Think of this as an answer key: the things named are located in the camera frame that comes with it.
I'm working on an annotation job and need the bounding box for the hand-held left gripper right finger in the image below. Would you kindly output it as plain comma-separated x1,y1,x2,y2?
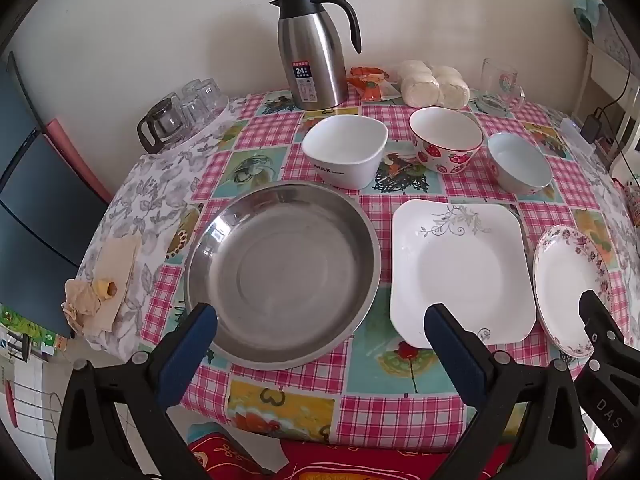
424,302,586,480

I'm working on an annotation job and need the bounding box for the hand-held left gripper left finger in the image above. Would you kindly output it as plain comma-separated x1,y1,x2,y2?
55,302,219,480

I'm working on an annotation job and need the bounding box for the white square plate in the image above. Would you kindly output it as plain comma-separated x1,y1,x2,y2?
389,199,537,350

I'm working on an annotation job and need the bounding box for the dark cabinet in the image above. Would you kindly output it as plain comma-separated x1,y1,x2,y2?
0,52,111,338

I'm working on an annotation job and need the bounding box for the white patterned box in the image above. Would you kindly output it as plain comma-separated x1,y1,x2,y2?
595,10,634,67

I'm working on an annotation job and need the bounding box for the white square bowl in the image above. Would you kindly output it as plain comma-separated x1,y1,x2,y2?
301,115,389,191

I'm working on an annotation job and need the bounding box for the bag of steamed buns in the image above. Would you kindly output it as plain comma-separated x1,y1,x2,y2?
400,60,471,109

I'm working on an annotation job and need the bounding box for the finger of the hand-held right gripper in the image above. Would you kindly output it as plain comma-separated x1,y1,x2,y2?
578,290,639,361

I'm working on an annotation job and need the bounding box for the teal cloth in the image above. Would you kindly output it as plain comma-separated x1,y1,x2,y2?
572,0,609,41

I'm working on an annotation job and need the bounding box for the pink floral round plate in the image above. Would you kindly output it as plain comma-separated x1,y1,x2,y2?
532,225,613,358

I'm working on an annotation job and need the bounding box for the round stainless steel basin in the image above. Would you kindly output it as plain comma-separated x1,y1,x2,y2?
184,181,382,371

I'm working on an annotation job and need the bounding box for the clear glass mug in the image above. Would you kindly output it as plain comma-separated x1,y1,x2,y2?
481,58,526,111

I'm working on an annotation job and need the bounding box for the glass ashtray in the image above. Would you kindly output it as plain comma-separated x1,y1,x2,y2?
472,92,516,116

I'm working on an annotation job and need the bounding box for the glass teapot black handle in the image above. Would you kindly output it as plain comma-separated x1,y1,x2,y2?
137,97,188,155

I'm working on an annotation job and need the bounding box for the pink board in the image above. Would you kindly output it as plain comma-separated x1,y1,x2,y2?
45,119,114,206

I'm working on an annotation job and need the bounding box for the strawberry print bowl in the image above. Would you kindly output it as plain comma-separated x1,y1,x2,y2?
409,106,485,175

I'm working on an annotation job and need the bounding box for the stainless steel thermos jug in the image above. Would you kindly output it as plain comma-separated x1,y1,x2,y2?
270,0,362,110

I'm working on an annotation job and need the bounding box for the black cable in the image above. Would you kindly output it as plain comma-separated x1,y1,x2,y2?
597,67,640,117

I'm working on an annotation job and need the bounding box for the white wire rack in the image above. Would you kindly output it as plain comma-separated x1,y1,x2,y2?
0,380,66,442

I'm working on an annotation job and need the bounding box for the pink plaid tablecloth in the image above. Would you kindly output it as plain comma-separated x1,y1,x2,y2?
140,90,626,446

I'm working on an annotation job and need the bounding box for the small pale blue bowl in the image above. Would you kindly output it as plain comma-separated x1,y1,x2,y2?
487,132,553,196

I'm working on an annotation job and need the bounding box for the white tray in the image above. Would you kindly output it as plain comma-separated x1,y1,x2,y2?
145,95,236,155

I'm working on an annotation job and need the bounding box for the black power adapter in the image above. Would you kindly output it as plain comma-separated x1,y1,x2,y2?
580,115,604,144

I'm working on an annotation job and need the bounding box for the crumpled tissue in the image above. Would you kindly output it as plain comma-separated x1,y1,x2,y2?
61,279,107,333

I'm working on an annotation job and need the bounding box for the white plastic box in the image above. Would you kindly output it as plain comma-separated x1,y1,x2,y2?
560,117,593,152

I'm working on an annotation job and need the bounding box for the red patterned cloth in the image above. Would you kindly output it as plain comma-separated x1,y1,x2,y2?
187,422,601,480

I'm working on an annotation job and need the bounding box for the orange snack packet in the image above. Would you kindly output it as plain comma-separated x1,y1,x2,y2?
347,66,401,103

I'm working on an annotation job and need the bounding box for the green printed carton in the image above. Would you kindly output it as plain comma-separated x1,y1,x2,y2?
0,305,69,357

